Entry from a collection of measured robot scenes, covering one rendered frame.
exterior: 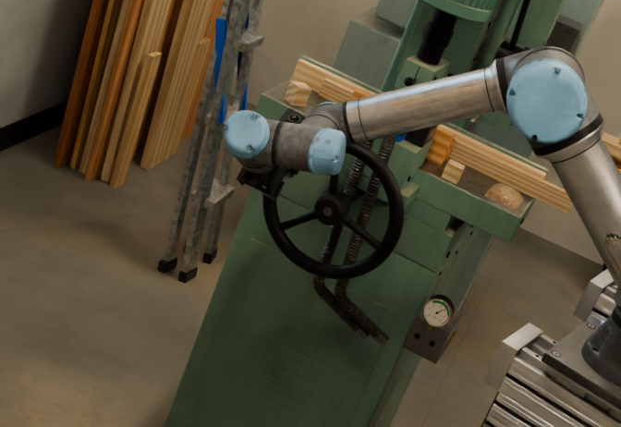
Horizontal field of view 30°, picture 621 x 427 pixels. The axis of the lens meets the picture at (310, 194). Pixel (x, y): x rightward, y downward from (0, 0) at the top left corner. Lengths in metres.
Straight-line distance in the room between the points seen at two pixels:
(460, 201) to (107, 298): 1.30
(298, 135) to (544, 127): 0.40
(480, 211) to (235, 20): 1.17
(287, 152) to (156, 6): 1.99
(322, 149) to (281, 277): 0.73
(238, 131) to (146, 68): 1.96
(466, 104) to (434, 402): 1.66
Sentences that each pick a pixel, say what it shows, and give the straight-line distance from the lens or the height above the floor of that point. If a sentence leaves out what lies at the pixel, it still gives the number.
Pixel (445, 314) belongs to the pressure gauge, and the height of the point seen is 0.67.
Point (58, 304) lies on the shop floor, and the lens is 3.23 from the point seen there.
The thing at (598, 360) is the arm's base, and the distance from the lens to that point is 2.07.
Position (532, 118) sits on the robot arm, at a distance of 1.77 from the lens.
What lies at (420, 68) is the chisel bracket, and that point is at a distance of 2.45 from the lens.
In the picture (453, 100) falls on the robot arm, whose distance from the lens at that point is 1.93.
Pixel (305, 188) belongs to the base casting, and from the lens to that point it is 2.46.
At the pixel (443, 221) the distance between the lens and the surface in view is 2.39.
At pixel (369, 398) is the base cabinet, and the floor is 0.37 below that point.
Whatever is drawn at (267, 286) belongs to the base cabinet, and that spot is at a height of 0.50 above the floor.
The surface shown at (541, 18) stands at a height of 1.22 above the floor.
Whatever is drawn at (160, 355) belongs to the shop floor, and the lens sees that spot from 3.15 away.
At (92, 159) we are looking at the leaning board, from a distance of 3.93.
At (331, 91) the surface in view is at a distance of 2.56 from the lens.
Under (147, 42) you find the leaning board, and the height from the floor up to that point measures 0.51.
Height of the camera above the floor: 1.66
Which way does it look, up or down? 22 degrees down
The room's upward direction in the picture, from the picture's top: 21 degrees clockwise
